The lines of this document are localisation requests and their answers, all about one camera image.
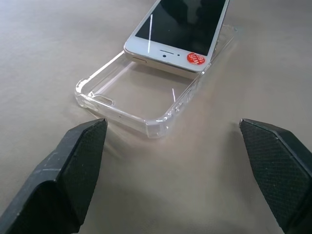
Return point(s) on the round red wifi sticker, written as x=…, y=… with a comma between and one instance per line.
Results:
x=195, y=58

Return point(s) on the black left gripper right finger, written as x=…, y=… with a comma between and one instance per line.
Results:
x=280, y=170

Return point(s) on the white smartphone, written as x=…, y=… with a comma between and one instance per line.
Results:
x=170, y=31

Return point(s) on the clear plastic phone case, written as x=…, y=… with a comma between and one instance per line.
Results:
x=136, y=97

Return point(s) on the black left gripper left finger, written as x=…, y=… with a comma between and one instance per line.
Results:
x=61, y=180

